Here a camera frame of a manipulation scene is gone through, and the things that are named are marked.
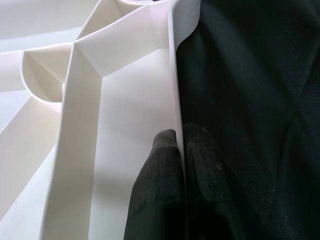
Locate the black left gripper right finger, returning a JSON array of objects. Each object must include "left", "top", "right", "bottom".
[{"left": 183, "top": 122, "right": 251, "bottom": 240}]

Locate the black table cloth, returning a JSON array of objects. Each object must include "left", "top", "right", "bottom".
[{"left": 174, "top": 0, "right": 320, "bottom": 240}]

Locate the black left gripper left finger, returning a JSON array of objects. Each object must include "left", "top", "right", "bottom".
[{"left": 123, "top": 128, "right": 187, "bottom": 240}]

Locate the white plastic table top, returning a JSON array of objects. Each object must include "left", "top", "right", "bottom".
[{"left": 0, "top": 0, "right": 201, "bottom": 240}]

